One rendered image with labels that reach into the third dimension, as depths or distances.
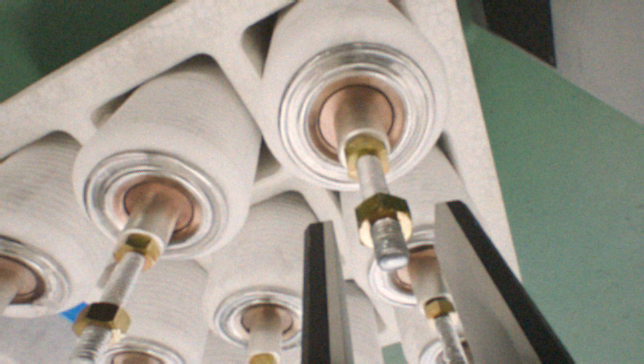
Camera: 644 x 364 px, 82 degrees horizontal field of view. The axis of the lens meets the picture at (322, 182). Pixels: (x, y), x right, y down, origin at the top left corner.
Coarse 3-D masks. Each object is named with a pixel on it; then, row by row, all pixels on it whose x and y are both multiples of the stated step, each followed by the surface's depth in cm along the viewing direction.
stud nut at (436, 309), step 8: (432, 304) 21; (440, 304) 21; (448, 304) 21; (424, 312) 21; (432, 312) 21; (440, 312) 21; (448, 312) 21; (456, 312) 21; (432, 320) 21; (456, 320) 21; (432, 328) 21
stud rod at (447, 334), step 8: (440, 320) 21; (448, 320) 21; (440, 328) 21; (448, 328) 20; (440, 336) 20; (448, 336) 20; (456, 336) 20; (448, 344) 20; (456, 344) 19; (448, 352) 19; (456, 352) 19; (448, 360) 19; (456, 360) 19; (464, 360) 19
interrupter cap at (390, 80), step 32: (320, 64) 16; (352, 64) 16; (384, 64) 16; (416, 64) 16; (288, 96) 17; (320, 96) 17; (352, 96) 17; (384, 96) 17; (416, 96) 17; (288, 128) 18; (320, 128) 18; (384, 128) 18; (416, 128) 18; (320, 160) 19
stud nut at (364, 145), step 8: (368, 136) 15; (352, 144) 15; (360, 144) 14; (368, 144) 14; (376, 144) 15; (384, 144) 15; (344, 152) 15; (352, 152) 15; (360, 152) 14; (368, 152) 14; (376, 152) 14; (384, 152) 15; (352, 160) 15; (384, 160) 15; (352, 168) 15; (384, 168) 15; (352, 176) 15
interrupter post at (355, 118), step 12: (348, 108) 17; (360, 108) 17; (372, 108) 17; (336, 120) 17; (348, 120) 16; (360, 120) 16; (372, 120) 16; (336, 132) 17; (348, 132) 15; (360, 132) 15; (372, 132) 15; (384, 132) 16; (348, 144) 15
